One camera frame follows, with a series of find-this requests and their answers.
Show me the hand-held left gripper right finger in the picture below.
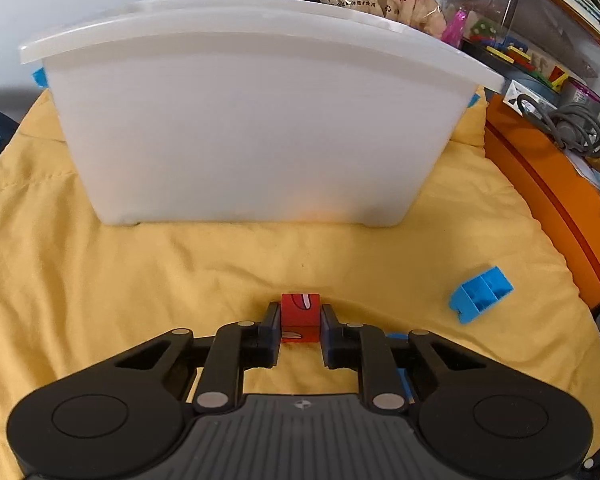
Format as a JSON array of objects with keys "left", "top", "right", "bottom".
[{"left": 320, "top": 305, "right": 486, "bottom": 414}]

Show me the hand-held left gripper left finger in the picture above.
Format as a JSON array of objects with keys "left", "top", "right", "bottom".
[{"left": 115, "top": 301, "right": 282, "bottom": 414}]

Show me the red building brick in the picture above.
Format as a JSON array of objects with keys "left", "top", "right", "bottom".
[{"left": 280, "top": 292, "right": 321, "bottom": 344}]

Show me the white plastic storage bin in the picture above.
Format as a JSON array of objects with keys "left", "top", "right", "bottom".
[{"left": 18, "top": 0, "right": 504, "bottom": 229}]

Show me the yellow blanket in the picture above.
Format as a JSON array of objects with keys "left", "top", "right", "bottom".
[{"left": 0, "top": 85, "right": 600, "bottom": 480}]

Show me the orange box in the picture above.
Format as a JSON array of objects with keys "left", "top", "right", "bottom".
[{"left": 481, "top": 91, "right": 600, "bottom": 312}]

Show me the white card packet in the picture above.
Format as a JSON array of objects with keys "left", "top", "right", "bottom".
[{"left": 501, "top": 79, "right": 562, "bottom": 112}]

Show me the pink packet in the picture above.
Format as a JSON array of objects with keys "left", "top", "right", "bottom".
[{"left": 441, "top": 9, "right": 467, "bottom": 45}]

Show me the purple grey can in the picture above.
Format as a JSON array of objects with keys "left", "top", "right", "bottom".
[{"left": 561, "top": 79, "right": 600, "bottom": 112}]

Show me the clear plastic toy box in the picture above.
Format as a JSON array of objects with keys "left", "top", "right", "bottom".
[{"left": 439, "top": 0, "right": 600, "bottom": 81}]

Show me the grey cable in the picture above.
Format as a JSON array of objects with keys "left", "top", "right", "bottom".
[{"left": 514, "top": 94, "right": 600, "bottom": 160}]

